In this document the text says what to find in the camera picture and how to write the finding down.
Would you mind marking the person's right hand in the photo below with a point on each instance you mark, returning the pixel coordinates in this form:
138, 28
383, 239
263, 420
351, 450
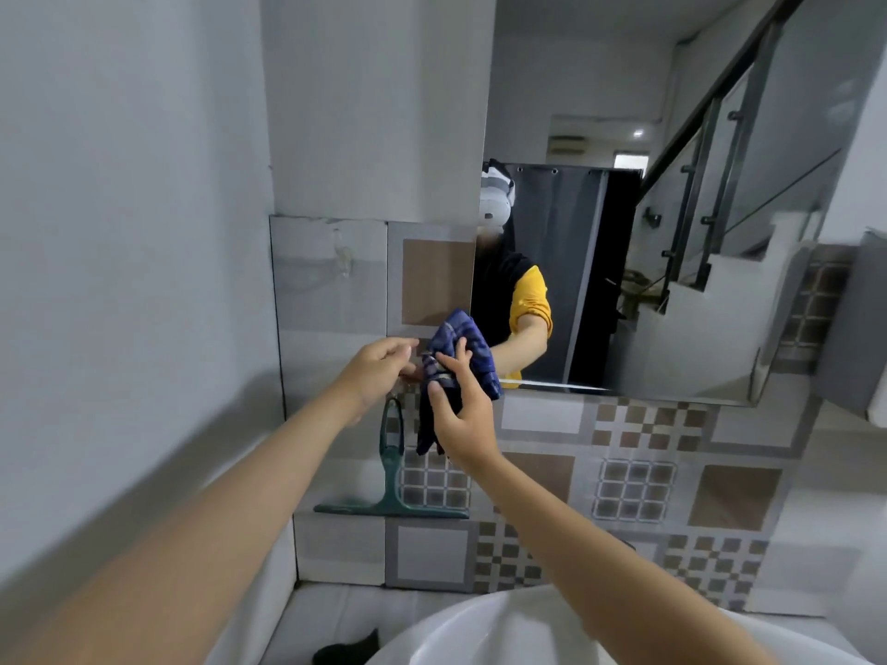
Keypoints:
471, 422

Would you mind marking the person's left hand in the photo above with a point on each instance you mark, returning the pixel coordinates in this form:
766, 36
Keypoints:
371, 377

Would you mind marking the person's left thumb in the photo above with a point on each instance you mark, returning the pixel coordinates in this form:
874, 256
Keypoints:
398, 345

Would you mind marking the person's right thumb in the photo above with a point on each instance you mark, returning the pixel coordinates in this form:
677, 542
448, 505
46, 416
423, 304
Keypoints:
440, 401

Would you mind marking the blue plaid cloth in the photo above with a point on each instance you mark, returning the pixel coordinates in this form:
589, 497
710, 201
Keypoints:
478, 349

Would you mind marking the person's left forearm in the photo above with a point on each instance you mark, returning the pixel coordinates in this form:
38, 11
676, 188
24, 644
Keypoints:
180, 547

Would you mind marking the person's right forearm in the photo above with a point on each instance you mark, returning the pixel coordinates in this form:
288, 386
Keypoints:
596, 567

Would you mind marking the green squeegee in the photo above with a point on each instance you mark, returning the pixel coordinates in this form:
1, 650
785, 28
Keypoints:
391, 481

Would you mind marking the white sink basin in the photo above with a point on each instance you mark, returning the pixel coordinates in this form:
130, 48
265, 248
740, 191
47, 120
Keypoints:
485, 637

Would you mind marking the small black object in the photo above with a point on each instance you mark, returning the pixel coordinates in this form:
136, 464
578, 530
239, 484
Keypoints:
353, 651

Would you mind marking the grey door panel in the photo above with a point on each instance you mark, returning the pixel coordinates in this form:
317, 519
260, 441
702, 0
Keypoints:
849, 325

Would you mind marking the clear wall hook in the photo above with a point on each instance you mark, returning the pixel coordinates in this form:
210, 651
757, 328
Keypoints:
342, 259

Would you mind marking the frameless wall mirror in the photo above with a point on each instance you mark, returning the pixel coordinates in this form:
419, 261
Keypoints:
623, 200

